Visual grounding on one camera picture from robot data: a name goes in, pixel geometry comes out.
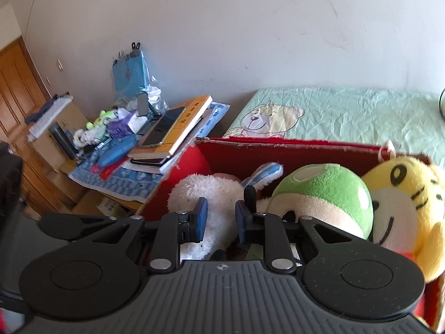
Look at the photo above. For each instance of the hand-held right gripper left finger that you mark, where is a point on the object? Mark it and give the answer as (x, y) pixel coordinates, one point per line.
(201, 221)

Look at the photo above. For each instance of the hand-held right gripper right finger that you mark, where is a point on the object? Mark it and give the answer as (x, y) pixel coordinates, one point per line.
(240, 223)

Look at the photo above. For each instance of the white rabbit plush toy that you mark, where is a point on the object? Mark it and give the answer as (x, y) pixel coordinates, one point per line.
(208, 189)

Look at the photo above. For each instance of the small plush with checked ear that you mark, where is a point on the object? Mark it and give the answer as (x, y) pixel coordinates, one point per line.
(267, 173)

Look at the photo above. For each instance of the red cardboard box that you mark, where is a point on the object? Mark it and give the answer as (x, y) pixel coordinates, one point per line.
(278, 156)

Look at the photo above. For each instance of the green capped plush toy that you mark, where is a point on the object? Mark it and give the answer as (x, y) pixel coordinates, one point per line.
(323, 188)

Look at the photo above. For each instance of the yellow tiger plush toy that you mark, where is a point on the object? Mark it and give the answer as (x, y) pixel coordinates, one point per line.
(410, 208)

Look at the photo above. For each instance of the black cylinder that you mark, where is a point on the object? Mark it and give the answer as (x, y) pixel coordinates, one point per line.
(62, 139)

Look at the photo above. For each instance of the wooden desk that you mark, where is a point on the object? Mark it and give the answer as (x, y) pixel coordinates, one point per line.
(87, 200)

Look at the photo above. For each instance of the black notebook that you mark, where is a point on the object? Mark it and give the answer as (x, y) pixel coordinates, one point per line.
(147, 161)

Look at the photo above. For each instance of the blue patterned tablecloth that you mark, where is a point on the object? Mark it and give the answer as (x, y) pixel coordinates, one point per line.
(132, 181)

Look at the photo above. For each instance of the white and blue pad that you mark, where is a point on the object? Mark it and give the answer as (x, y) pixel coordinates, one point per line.
(48, 118)

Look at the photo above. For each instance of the small white fluffy toy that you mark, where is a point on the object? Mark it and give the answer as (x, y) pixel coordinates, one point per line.
(85, 137)

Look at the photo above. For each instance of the yellow book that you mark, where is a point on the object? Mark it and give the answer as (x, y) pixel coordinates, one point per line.
(184, 121)

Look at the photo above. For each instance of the red envelope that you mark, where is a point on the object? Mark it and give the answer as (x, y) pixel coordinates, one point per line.
(109, 171)

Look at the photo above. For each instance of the black smartphone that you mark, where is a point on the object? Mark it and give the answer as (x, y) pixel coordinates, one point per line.
(163, 125)

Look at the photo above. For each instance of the brown cardboard box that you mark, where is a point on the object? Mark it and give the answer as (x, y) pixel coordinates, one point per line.
(74, 111)

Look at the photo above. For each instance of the wooden door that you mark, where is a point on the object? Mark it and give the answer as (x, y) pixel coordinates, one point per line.
(17, 87)

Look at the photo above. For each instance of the small green plush toy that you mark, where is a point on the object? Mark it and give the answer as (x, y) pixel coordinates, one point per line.
(104, 116)

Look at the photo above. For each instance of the purple tissue pack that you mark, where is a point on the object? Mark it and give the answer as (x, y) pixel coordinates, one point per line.
(120, 127)

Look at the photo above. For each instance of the phone on stand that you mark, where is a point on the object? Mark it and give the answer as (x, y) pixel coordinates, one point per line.
(142, 104)

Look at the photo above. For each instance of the clear plastic bag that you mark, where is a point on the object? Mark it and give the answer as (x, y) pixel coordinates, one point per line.
(156, 97)

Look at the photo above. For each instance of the pale green printed bedsheet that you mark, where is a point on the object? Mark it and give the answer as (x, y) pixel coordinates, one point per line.
(347, 114)

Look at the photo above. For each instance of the blue paper bag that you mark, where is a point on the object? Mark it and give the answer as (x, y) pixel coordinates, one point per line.
(130, 73)

